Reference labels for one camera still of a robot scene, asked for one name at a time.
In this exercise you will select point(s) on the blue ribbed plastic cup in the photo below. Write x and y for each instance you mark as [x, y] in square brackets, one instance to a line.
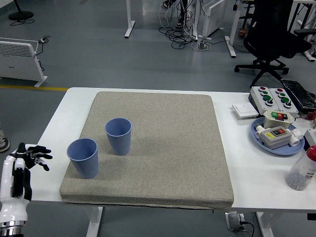
[119, 144]
[84, 164]

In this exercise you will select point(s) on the black wrapped keyboard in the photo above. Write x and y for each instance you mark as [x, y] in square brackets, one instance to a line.
[300, 93]

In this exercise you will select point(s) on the white wall switch plate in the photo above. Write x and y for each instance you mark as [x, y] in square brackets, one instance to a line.
[244, 109]

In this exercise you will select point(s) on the clear bottle with red cap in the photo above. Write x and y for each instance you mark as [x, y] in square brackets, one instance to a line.
[301, 170]

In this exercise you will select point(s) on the black table height controller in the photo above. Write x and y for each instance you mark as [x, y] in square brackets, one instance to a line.
[311, 216]

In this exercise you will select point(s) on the person's white grey shoe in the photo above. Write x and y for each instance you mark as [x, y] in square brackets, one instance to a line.
[3, 144]

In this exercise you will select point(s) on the black fan stand base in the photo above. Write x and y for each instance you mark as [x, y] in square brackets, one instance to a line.
[21, 15]

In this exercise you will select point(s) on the white power strip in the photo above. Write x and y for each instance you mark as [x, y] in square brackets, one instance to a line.
[203, 46]

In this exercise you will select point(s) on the cream three-button switch box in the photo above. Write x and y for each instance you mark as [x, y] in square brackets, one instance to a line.
[271, 121]

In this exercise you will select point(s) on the black white sneaker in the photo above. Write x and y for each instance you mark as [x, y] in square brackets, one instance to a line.
[168, 3]
[179, 24]

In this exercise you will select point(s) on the grey floor outlet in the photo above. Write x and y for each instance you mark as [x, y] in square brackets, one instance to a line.
[45, 39]

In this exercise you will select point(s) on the silver floor socket box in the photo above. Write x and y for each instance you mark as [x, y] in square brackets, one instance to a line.
[233, 221]

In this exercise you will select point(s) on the white pipe fitting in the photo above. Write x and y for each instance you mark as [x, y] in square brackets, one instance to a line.
[295, 139]

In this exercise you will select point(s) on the blue round plate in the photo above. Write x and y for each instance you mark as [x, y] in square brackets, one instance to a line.
[284, 150]

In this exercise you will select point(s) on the white desk leg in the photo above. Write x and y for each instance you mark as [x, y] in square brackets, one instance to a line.
[230, 47]
[195, 24]
[129, 27]
[309, 55]

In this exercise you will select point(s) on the white table leg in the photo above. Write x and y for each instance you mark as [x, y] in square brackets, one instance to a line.
[265, 224]
[92, 222]

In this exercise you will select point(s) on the small brown cup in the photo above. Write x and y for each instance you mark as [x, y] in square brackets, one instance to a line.
[242, 33]

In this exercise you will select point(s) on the white push-button control box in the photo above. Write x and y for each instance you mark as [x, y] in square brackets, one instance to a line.
[291, 108]
[258, 98]

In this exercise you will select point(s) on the grey two-button switch box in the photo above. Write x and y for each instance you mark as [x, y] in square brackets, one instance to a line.
[276, 140]

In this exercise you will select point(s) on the black office chair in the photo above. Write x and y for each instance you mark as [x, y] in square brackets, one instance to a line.
[271, 24]

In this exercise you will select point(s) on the grey-brown foam mat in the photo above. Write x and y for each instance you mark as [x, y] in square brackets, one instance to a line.
[160, 148]

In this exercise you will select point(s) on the small white plug fitting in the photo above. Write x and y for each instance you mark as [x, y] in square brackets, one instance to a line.
[259, 129]

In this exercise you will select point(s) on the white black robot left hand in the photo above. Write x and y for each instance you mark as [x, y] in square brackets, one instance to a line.
[10, 197]

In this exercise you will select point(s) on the narrow white panel heater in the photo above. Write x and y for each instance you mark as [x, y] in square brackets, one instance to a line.
[214, 14]

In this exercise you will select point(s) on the wide white panel heater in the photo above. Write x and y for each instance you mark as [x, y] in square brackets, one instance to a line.
[14, 61]

